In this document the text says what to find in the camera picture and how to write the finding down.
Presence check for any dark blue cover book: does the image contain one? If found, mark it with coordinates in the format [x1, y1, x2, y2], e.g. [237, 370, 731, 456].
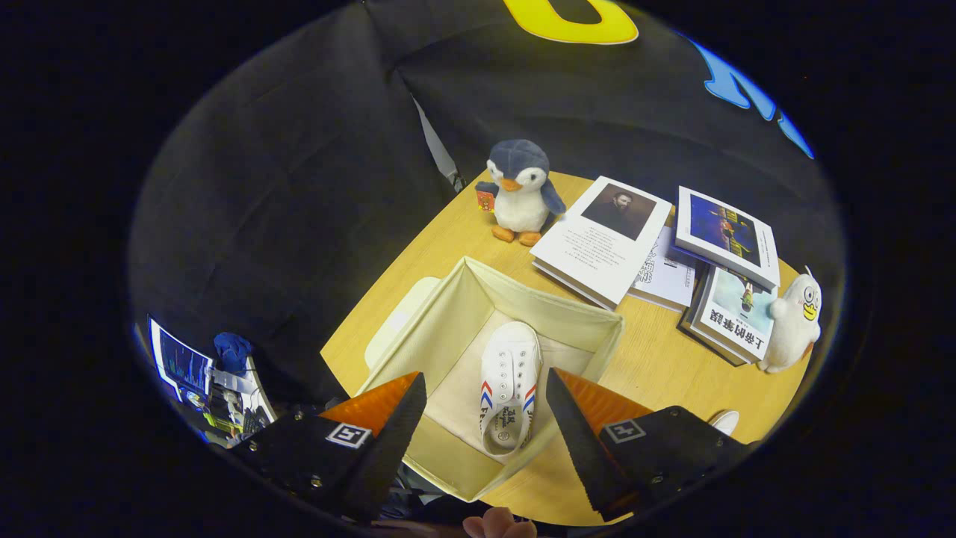
[674, 185, 781, 291]

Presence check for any thin white booklet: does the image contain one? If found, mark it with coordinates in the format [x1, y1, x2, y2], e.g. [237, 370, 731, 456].
[627, 226, 699, 312]

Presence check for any cream fabric storage box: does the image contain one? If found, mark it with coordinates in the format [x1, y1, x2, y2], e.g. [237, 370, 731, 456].
[357, 256, 625, 503]

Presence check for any white duck plush toy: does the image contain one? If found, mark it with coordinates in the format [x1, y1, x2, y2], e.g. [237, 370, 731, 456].
[758, 267, 822, 374]

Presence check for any white portrait cover book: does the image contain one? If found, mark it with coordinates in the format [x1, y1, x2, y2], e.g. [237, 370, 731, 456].
[530, 176, 673, 311]

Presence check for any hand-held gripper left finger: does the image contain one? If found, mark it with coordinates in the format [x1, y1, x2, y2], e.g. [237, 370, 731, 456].
[228, 371, 428, 524]

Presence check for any pale blue cover book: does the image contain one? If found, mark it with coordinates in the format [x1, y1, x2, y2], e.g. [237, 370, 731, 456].
[677, 265, 777, 367]

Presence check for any blue penguin plush toy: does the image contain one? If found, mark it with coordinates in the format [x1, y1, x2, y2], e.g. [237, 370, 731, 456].
[475, 139, 567, 247]

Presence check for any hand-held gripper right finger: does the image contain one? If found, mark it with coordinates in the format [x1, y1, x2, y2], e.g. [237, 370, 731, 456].
[545, 368, 751, 522]

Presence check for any blue cloth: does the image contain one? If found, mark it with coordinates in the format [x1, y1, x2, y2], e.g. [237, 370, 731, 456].
[213, 332, 253, 377]

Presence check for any computer monitor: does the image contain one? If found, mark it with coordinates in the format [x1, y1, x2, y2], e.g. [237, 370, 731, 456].
[147, 318, 215, 404]

